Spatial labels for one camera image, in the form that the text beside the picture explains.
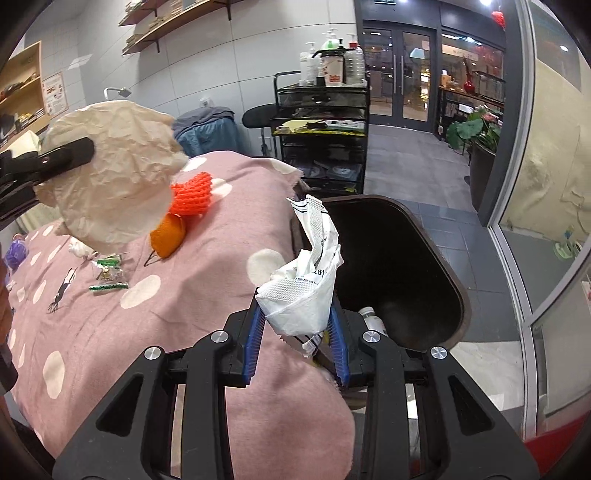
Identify wall poster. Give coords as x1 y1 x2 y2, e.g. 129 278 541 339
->
42 72 69 116

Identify wooden wall cabinet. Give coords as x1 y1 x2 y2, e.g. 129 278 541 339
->
0 41 51 151

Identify black metal cart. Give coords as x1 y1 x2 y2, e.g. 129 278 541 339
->
272 71 371 195

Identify pink polka dot blanket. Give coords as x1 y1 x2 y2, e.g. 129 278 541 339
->
7 150 356 480

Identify orange peel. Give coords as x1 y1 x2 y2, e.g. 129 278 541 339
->
150 215 188 258

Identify beige paper bag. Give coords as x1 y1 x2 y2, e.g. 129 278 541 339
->
34 99 190 254

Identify potted green plant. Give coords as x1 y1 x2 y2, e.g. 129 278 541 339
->
445 105 502 222

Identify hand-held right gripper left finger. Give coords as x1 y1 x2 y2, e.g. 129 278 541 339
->
52 286 266 480

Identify black round chair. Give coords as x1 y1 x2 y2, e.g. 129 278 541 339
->
242 104 278 158

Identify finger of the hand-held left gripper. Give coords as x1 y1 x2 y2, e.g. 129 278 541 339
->
0 182 40 221
0 137 95 185

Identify small green white ornament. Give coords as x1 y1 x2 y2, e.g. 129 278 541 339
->
554 226 587 259

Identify purple plastic toy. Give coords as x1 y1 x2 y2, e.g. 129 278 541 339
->
4 235 28 271

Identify white plastic wrapper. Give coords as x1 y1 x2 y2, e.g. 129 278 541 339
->
255 195 345 358

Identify yellow items on cart shelf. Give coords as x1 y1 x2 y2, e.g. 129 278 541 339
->
272 119 365 136

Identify wooden wall shelf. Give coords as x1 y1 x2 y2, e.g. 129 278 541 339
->
121 0 238 56
119 0 169 27

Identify massage bed blue skirt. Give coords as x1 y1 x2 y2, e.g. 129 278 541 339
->
178 117 238 155

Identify clear plastic bottle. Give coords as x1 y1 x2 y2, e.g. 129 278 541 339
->
344 44 365 85

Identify red printed paper cup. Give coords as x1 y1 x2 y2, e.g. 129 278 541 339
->
322 52 346 88

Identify white plastic bottle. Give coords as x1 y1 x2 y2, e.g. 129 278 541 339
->
299 41 319 81

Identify grey blanket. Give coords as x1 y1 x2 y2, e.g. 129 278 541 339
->
174 107 234 132

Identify dark plastic trash bin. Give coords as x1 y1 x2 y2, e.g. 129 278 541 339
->
291 195 472 402

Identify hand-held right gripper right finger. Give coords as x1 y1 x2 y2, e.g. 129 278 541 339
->
325 305 541 480

